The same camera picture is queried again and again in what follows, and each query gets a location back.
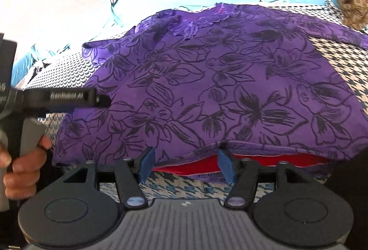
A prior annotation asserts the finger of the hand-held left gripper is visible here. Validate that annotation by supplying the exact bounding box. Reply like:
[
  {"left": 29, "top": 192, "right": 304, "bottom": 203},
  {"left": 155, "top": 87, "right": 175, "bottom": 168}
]
[{"left": 96, "top": 95, "right": 112, "bottom": 108}]

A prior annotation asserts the person's left hand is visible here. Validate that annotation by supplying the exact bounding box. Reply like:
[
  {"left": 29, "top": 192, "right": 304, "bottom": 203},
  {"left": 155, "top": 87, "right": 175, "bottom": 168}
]
[{"left": 0, "top": 135, "right": 53, "bottom": 207}]

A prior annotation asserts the purple floral shirt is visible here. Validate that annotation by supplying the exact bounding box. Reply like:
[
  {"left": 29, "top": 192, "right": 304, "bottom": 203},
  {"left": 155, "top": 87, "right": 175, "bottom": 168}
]
[{"left": 52, "top": 2, "right": 368, "bottom": 184}]

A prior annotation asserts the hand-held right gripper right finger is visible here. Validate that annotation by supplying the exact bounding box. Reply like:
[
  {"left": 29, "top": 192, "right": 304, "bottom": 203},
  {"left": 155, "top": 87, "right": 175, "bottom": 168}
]
[{"left": 217, "top": 148, "right": 308, "bottom": 209}]

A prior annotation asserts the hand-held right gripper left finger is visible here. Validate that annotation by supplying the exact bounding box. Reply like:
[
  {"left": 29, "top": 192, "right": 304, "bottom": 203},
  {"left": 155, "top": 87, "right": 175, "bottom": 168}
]
[{"left": 62, "top": 147, "right": 157, "bottom": 209}]

